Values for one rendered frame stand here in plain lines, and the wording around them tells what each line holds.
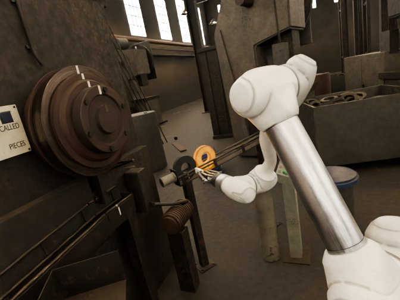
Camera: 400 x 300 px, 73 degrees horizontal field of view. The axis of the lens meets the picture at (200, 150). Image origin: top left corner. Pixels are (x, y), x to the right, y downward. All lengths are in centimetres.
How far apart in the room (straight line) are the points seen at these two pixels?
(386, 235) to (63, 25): 150
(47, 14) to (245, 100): 101
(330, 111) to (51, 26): 238
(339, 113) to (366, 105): 24
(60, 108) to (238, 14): 293
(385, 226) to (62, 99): 115
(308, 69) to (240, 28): 284
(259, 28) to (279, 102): 286
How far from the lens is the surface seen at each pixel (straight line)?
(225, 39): 379
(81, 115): 110
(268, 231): 179
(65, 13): 154
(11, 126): 119
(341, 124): 296
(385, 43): 457
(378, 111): 307
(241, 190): 120
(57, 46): 144
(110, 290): 102
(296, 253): 192
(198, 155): 167
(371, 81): 476
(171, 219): 151
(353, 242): 81
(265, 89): 74
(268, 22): 355
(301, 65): 90
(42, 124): 110
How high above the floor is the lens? 120
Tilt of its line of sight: 14 degrees down
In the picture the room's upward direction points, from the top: 11 degrees counter-clockwise
